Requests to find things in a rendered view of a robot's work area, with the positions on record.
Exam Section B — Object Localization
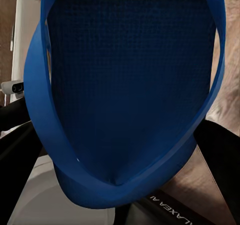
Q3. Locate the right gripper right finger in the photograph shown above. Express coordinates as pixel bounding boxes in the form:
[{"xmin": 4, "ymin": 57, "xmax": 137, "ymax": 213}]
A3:
[{"xmin": 193, "ymin": 119, "xmax": 240, "ymax": 225}]

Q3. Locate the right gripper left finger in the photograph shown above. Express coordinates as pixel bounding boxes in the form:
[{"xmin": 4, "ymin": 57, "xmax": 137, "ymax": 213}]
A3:
[{"xmin": 0, "ymin": 121, "xmax": 44, "ymax": 225}]

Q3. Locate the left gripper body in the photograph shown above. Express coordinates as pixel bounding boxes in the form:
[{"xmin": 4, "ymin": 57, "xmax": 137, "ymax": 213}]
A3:
[{"xmin": 6, "ymin": 97, "xmax": 31, "ymax": 126}]

